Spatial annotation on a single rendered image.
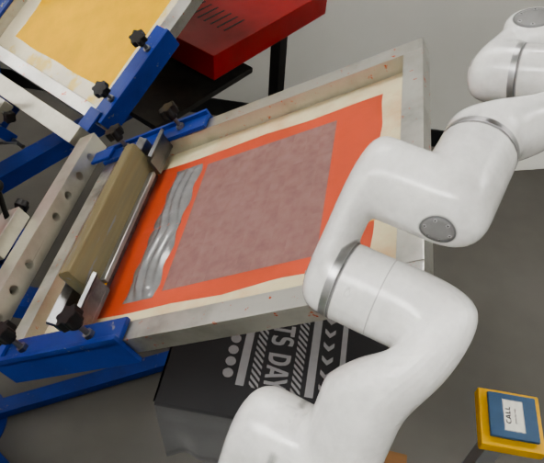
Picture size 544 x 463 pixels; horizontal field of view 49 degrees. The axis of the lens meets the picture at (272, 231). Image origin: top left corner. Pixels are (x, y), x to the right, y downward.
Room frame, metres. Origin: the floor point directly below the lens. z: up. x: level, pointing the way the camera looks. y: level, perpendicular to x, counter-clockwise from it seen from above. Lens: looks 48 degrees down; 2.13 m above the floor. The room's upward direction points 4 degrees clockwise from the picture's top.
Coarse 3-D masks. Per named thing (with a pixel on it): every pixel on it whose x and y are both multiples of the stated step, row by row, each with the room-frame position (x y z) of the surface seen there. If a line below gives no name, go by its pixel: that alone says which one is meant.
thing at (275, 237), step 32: (288, 192) 0.76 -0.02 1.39; (320, 192) 0.73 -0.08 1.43; (192, 224) 0.77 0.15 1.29; (224, 224) 0.74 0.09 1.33; (256, 224) 0.71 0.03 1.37; (288, 224) 0.68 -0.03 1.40; (320, 224) 0.65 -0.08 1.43; (128, 256) 0.74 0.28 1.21; (192, 256) 0.68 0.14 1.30; (224, 256) 0.65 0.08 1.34; (256, 256) 0.63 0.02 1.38; (288, 256) 0.60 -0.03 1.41; (128, 288) 0.65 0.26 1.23; (160, 288) 0.62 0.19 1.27; (192, 288) 0.60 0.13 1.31; (224, 288) 0.58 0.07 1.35
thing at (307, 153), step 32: (288, 128) 0.97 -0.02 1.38; (320, 128) 0.92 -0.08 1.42; (352, 128) 0.88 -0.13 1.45; (224, 160) 0.94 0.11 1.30; (256, 160) 0.90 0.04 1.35; (288, 160) 0.86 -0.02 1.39; (320, 160) 0.82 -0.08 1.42; (352, 160) 0.79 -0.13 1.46; (160, 192) 0.92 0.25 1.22; (192, 192) 0.87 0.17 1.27; (224, 192) 0.83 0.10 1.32; (256, 192) 0.80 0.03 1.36
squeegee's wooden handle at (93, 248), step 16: (128, 160) 0.93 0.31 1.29; (144, 160) 0.97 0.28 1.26; (112, 176) 0.88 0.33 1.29; (128, 176) 0.89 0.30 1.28; (144, 176) 0.93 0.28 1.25; (112, 192) 0.83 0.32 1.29; (128, 192) 0.86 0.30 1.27; (96, 208) 0.79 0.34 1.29; (112, 208) 0.80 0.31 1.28; (128, 208) 0.83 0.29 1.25; (96, 224) 0.75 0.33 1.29; (112, 224) 0.77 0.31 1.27; (80, 240) 0.70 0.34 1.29; (96, 240) 0.72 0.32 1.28; (112, 240) 0.74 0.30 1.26; (80, 256) 0.67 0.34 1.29; (96, 256) 0.69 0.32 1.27; (64, 272) 0.63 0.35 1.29; (80, 272) 0.64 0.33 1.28; (96, 272) 0.66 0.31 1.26; (80, 288) 0.63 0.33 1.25
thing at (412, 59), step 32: (352, 64) 1.04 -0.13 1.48; (384, 64) 1.00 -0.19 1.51; (416, 64) 0.95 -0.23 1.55; (288, 96) 1.02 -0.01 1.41; (320, 96) 1.01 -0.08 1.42; (416, 96) 0.85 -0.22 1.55; (224, 128) 1.04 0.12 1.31; (416, 128) 0.76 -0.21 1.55; (96, 192) 0.97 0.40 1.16; (64, 256) 0.77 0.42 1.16; (416, 256) 0.50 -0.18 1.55; (288, 288) 0.51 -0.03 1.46; (32, 320) 0.61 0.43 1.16; (160, 320) 0.52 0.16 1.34; (192, 320) 0.50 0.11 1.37; (224, 320) 0.48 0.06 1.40; (256, 320) 0.47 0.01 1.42; (288, 320) 0.47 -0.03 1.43; (320, 320) 0.47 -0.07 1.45
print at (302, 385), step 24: (240, 336) 0.74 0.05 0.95; (264, 336) 0.75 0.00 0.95; (288, 336) 0.75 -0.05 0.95; (312, 336) 0.76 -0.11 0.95; (336, 336) 0.76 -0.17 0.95; (240, 360) 0.68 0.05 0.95; (264, 360) 0.69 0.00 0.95; (288, 360) 0.69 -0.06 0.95; (312, 360) 0.69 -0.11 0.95; (336, 360) 0.70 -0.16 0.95; (240, 384) 0.62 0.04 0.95; (264, 384) 0.63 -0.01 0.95; (288, 384) 0.63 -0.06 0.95; (312, 384) 0.64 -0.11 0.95
